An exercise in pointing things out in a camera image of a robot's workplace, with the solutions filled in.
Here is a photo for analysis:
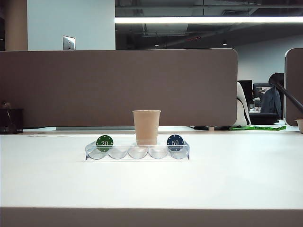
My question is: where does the narrow brown desk partition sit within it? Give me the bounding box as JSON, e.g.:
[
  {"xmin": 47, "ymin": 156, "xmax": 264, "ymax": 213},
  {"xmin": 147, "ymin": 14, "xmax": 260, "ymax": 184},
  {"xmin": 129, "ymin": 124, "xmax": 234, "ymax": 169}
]
[{"xmin": 284, "ymin": 48, "xmax": 303, "ymax": 127}]

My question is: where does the white chair back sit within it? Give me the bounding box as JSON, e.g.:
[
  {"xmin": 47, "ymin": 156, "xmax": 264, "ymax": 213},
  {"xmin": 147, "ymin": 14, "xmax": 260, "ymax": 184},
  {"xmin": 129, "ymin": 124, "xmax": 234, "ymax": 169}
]
[{"xmin": 236, "ymin": 84, "xmax": 251, "ymax": 126}]

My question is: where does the metal wall plate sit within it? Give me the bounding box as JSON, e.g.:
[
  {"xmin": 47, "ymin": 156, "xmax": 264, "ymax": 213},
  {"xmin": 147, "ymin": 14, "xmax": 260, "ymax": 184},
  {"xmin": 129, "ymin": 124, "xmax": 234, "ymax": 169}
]
[{"xmin": 62, "ymin": 35, "xmax": 76, "ymax": 51}]

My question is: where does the brown paper cup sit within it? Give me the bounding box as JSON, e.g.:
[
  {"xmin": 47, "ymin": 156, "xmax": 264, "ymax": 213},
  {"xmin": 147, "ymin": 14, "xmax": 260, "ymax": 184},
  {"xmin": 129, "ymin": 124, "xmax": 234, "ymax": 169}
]
[{"xmin": 132, "ymin": 109, "xmax": 161, "ymax": 146}]

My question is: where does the blue 50 poker chip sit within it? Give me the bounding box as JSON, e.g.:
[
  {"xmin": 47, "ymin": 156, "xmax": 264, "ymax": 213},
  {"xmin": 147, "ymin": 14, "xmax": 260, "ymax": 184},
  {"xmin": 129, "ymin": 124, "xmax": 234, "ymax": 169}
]
[{"xmin": 166, "ymin": 134, "xmax": 185, "ymax": 153}]

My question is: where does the black mesh pen holder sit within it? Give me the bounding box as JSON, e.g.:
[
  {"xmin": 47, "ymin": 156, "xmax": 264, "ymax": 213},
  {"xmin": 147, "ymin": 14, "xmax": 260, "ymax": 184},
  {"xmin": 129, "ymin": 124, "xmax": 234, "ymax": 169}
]
[{"xmin": 0, "ymin": 101, "xmax": 24, "ymax": 135}]

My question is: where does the person in blue jacket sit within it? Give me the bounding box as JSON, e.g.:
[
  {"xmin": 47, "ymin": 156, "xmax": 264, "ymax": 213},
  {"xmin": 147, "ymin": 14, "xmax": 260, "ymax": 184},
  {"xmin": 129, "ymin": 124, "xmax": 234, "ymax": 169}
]
[{"xmin": 260, "ymin": 72, "xmax": 285, "ymax": 114}]

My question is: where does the grey metal partition rail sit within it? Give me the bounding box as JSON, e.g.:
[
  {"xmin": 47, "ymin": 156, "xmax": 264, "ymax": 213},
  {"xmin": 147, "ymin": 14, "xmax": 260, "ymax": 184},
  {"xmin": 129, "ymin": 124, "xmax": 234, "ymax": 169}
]
[{"xmin": 56, "ymin": 126, "xmax": 137, "ymax": 131}]

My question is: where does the black monitor with lit screen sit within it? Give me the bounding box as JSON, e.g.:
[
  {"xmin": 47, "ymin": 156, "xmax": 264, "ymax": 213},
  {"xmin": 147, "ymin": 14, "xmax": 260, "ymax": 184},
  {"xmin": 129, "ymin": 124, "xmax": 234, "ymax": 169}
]
[{"xmin": 252, "ymin": 83, "xmax": 271, "ymax": 98}]

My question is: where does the white ceiling light strip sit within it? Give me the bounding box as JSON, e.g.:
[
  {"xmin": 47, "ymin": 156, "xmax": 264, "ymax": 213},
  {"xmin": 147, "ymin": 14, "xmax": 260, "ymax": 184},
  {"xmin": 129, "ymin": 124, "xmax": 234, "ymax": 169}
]
[{"xmin": 115, "ymin": 16, "xmax": 303, "ymax": 24}]

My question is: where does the wide brown desk partition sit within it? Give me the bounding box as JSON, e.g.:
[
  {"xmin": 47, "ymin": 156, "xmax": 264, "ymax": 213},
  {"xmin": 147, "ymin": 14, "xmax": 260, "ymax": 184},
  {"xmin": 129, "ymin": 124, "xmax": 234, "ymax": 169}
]
[{"xmin": 0, "ymin": 48, "xmax": 238, "ymax": 129}]

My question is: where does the black monitor with dark screen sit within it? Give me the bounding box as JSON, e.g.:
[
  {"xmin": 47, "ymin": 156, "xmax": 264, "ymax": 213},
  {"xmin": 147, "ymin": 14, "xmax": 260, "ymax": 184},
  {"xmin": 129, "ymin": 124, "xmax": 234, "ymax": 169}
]
[{"xmin": 238, "ymin": 80, "xmax": 253, "ymax": 98}]

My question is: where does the clear acrylic chip tray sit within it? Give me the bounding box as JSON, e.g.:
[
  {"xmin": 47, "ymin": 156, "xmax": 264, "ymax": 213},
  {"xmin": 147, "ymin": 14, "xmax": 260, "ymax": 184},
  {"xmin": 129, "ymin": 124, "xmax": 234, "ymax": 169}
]
[{"xmin": 84, "ymin": 139, "xmax": 191, "ymax": 162}]

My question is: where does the black slanted pole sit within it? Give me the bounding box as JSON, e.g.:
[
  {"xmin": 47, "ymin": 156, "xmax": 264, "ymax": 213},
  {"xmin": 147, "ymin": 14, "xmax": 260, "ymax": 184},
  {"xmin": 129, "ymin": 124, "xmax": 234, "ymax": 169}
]
[{"xmin": 272, "ymin": 81, "xmax": 303, "ymax": 108}]

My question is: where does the green 20 poker chip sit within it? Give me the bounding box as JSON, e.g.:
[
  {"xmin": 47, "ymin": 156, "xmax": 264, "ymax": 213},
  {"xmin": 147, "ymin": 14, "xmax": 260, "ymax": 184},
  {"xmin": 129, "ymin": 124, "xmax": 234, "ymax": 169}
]
[{"xmin": 95, "ymin": 135, "xmax": 114, "ymax": 153}]

